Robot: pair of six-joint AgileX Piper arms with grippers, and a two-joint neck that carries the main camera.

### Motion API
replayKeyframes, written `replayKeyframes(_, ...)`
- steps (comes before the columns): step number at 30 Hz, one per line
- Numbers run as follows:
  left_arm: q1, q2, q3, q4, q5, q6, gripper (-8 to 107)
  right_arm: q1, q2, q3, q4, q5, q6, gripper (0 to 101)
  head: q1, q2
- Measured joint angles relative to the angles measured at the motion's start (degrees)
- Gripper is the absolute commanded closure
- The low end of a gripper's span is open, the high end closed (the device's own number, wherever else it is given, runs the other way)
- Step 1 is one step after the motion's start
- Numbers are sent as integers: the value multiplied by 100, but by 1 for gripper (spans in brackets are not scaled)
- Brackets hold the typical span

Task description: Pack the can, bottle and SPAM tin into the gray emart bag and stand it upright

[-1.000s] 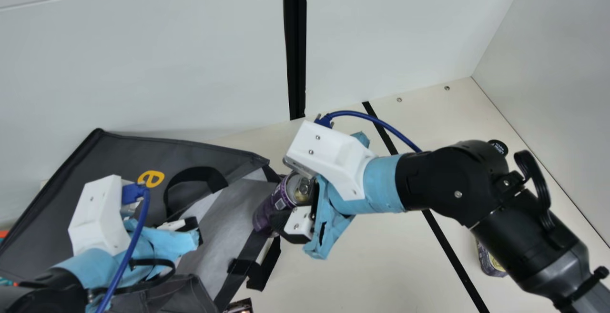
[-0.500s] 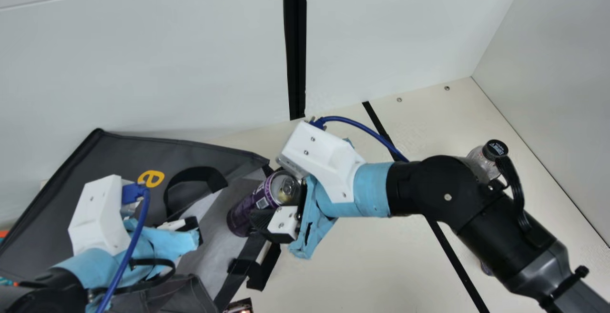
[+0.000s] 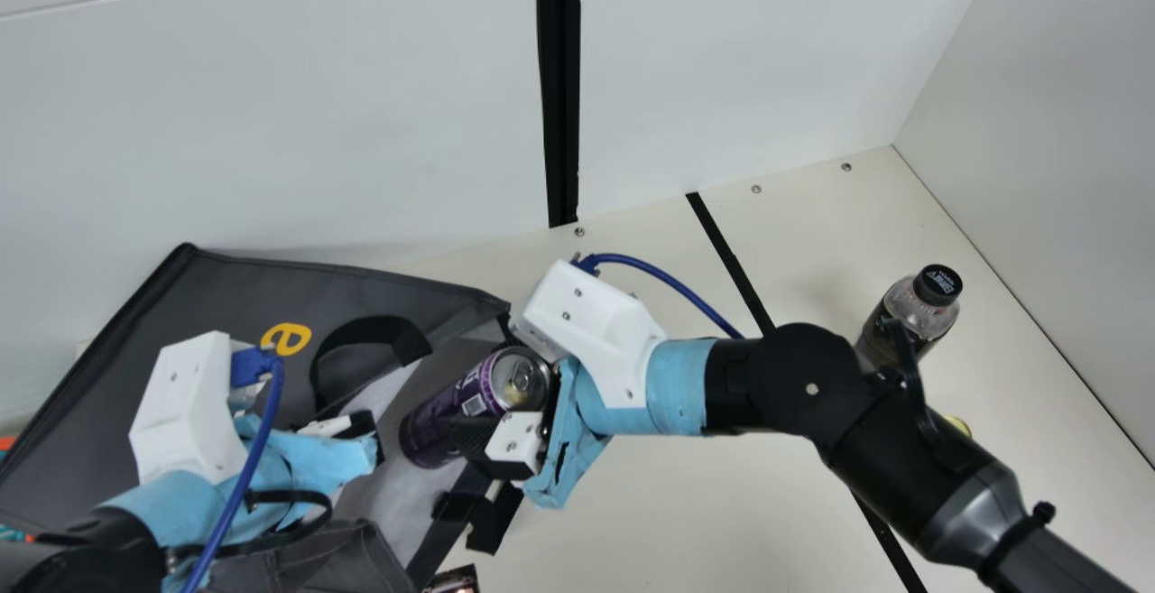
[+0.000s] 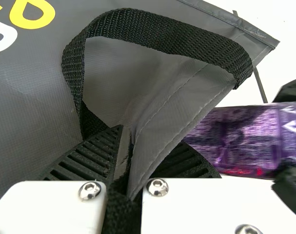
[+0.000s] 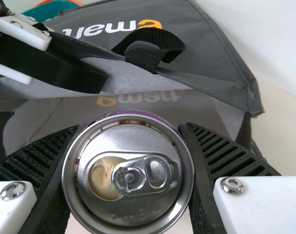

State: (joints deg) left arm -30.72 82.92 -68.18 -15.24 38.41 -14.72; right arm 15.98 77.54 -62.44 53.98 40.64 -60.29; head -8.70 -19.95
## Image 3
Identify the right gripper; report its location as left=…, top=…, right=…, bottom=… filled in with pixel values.
left=447, top=338, right=718, bottom=511

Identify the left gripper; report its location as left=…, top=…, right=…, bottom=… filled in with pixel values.
left=95, top=410, right=387, bottom=549

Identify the purple can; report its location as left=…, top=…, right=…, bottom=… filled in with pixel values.
left=399, top=347, right=553, bottom=470

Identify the dark grey bag with straps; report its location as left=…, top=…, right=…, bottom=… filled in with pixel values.
left=0, top=243, right=524, bottom=593

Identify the dark coffee bottle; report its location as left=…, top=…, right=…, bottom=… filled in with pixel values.
left=853, top=264, right=965, bottom=373

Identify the black strip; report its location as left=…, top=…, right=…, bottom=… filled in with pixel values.
left=686, top=192, right=930, bottom=593

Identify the blue cable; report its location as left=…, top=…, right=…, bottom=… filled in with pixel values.
left=576, top=253, right=745, bottom=341
left=180, top=347, right=285, bottom=593

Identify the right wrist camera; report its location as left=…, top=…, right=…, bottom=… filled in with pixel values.
left=522, top=259, right=669, bottom=409

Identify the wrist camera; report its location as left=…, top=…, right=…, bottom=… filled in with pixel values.
left=522, top=259, right=669, bottom=409
left=129, top=331, right=249, bottom=486

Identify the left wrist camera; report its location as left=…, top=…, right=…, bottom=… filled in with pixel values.
left=129, top=331, right=249, bottom=486

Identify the black post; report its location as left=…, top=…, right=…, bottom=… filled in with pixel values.
left=536, top=0, right=581, bottom=228

